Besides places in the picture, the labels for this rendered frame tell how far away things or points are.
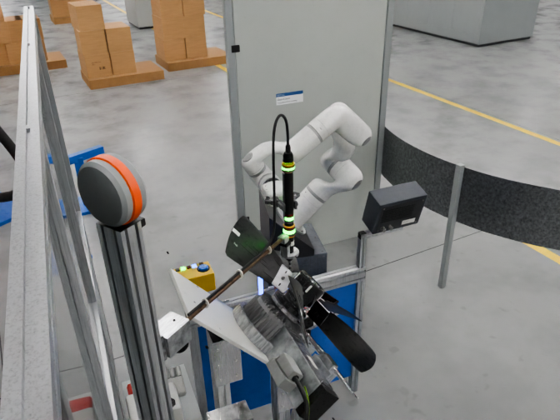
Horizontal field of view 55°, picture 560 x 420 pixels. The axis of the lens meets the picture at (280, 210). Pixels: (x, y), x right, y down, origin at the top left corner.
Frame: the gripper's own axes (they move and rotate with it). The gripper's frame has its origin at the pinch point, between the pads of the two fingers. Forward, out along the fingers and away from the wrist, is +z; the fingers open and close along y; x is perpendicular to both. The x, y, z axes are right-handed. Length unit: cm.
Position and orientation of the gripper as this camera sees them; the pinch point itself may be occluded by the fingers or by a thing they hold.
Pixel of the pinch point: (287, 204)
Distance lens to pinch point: 187.5
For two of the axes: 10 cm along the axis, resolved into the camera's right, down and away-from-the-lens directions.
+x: -0.2, -8.7, -4.8
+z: 3.8, 4.4, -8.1
